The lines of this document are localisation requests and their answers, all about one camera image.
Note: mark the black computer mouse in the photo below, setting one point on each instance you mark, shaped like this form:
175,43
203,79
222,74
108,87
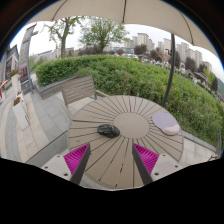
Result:
108,130

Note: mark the green hedge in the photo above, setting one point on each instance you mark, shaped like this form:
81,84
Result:
197,112

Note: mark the black umbrella pole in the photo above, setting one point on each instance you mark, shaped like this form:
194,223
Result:
172,53

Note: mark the purple mouse pad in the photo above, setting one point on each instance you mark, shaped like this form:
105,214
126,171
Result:
166,123

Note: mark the slatted wooden chair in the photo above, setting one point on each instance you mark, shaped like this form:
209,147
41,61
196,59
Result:
76,89

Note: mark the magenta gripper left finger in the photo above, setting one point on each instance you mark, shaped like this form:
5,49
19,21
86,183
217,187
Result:
70,166

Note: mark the beige patio umbrella canopy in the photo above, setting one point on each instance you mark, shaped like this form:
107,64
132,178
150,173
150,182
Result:
155,13

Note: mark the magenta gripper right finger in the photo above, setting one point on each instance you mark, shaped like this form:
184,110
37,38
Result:
152,166

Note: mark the round slatted wooden table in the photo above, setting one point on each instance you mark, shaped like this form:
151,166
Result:
111,162

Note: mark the grey signboard pillar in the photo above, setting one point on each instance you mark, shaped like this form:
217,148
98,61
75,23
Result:
25,79

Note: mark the white planter with flowers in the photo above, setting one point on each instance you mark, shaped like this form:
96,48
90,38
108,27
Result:
20,111

